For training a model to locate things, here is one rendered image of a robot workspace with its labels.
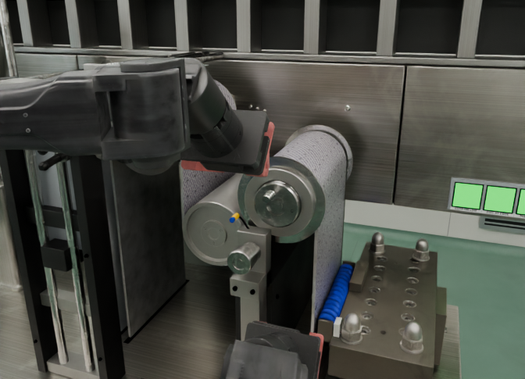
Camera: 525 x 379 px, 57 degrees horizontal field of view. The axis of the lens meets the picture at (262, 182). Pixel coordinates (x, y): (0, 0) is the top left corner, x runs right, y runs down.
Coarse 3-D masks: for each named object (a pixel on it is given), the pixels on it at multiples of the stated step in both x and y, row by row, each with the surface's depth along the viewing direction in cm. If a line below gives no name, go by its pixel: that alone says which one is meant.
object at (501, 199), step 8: (488, 192) 96; (496, 192) 96; (504, 192) 95; (512, 192) 95; (488, 200) 97; (496, 200) 96; (504, 200) 96; (512, 200) 95; (488, 208) 97; (496, 208) 97; (504, 208) 96
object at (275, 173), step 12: (276, 168) 75; (252, 180) 76; (264, 180) 76; (276, 180) 75; (288, 180) 74; (300, 180) 74; (252, 192) 77; (300, 192) 74; (252, 204) 78; (312, 204) 74; (252, 216) 79; (300, 216) 76; (276, 228) 78; (288, 228) 77; (300, 228) 76
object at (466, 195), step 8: (456, 184) 98; (464, 184) 97; (472, 184) 97; (456, 192) 98; (464, 192) 98; (472, 192) 97; (480, 192) 97; (456, 200) 99; (464, 200) 98; (472, 200) 98
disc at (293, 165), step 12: (276, 156) 75; (288, 168) 75; (300, 168) 74; (312, 180) 74; (240, 192) 79; (312, 192) 75; (240, 204) 80; (324, 204) 75; (312, 216) 76; (312, 228) 77; (276, 240) 80; (288, 240) 79; (300, 240) 78
